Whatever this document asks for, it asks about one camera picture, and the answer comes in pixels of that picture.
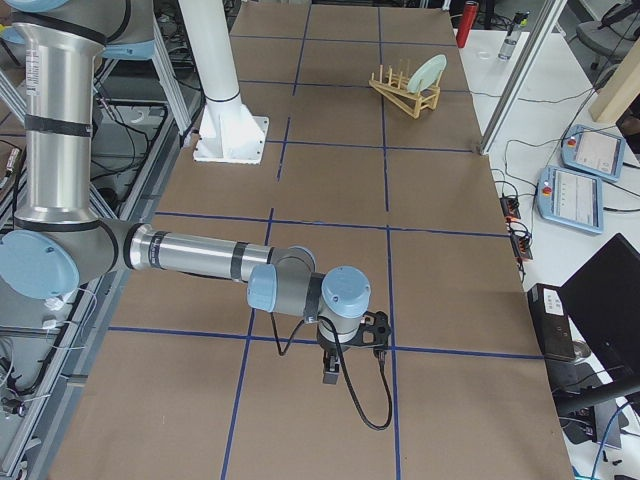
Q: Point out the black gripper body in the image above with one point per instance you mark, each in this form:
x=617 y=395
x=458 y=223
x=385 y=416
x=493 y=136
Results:
x=331 y=349

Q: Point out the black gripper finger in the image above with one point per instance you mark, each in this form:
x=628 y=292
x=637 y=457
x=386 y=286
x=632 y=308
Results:
x=331 y=376

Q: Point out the light green plate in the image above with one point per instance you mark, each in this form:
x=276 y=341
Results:
x=427 y=74

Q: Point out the wooden dish rack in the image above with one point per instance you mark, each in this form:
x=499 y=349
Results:
x=391 y=84

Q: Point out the black desktop computer box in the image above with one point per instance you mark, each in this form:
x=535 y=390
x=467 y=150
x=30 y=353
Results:
x=551 y=323

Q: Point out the orange black usb hub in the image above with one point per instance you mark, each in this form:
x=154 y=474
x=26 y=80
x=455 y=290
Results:
x=510 y=207

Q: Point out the black monitor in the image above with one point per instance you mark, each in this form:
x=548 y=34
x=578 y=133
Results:
x=602 y=300

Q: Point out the near teach pendant tablet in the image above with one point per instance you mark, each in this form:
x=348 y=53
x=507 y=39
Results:
x=571 y=198

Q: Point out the teach pendant tablet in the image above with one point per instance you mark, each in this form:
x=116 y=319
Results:
x=571 y=198
x=594 y=152

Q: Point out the far teach pendant tablet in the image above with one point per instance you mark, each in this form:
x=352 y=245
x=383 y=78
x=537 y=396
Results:
x=594 y=152

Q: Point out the clear water bottle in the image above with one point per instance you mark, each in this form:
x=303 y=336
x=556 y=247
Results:
x=513 y=34

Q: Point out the red cylinder bottle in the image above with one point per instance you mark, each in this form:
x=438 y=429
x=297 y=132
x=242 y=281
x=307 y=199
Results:
x=467 y=20

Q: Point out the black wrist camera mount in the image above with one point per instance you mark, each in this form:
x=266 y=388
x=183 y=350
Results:
x=373 y=331

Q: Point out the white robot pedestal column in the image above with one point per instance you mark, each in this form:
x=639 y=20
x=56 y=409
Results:
x=228 y=132

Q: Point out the aluminium frame rail structure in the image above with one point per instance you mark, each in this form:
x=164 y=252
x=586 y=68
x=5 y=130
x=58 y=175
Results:
x=65 y=241

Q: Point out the wooden post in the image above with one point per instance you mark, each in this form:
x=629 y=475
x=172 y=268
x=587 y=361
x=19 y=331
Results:
x=617 y=35

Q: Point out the aluminium frame post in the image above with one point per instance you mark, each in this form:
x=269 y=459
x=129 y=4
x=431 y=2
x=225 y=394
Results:
x=544 y=25

